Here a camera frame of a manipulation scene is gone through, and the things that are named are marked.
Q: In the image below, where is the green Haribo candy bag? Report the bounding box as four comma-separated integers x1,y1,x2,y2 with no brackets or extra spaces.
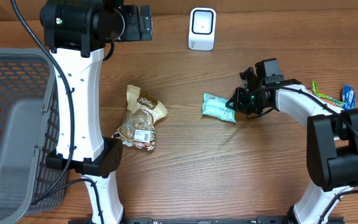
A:
309,80,346,109

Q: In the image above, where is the grey plastic shopping basket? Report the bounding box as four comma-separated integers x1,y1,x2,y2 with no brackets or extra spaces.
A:
0,48,67,223

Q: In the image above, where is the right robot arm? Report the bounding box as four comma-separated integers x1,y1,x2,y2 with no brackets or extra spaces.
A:
226,58,358,224

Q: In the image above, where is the blue snack wrapper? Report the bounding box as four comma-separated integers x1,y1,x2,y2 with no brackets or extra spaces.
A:
342,84,356,110

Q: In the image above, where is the beige cookie snack bag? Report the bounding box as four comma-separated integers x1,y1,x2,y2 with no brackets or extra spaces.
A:
112,85,167,151

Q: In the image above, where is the teal white snack packet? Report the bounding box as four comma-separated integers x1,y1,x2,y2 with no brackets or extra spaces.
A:
202,93,236,123

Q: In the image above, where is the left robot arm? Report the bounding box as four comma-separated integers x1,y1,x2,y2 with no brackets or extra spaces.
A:
40,1,152,223

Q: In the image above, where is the white barcode scanner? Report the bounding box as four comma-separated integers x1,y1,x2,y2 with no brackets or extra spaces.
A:
188,7,216,51

